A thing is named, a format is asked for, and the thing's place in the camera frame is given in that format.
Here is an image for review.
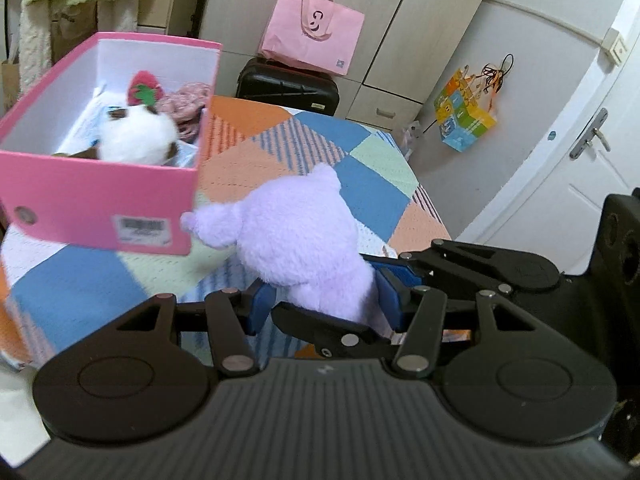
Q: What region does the red strawberry plush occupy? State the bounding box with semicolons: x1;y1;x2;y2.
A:
127;70;165;106

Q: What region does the white panda plush toy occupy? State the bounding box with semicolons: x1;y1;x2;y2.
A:
54;104;180;166

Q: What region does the purple plush toy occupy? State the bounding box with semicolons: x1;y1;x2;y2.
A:
180;162;392;337

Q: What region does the white plastic bag blue print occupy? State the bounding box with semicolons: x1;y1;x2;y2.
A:
55;88;198;168

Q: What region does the colourful hanging gift bag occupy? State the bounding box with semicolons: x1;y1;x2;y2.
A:
434;53;514;153

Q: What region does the pink paper shopping bag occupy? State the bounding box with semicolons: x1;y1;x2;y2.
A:
258;0;364;76

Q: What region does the black suitcase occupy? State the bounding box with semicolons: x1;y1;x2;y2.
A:
235;56;340;116

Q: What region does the colourful patchwork table cover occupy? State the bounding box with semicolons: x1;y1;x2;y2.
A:
1;96;447;366

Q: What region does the silver door handle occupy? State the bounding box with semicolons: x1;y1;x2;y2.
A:
570;107;611;160

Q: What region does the beige wardrobe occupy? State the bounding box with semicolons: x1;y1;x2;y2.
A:
138;0;482;129

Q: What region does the pink floral fabric hat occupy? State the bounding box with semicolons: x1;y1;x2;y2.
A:
156;81;212;143

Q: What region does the brown paper bag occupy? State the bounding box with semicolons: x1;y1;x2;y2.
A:
1;60;21;113

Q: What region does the pink cardboard storage box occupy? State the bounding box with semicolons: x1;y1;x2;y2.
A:
1;32;222;256

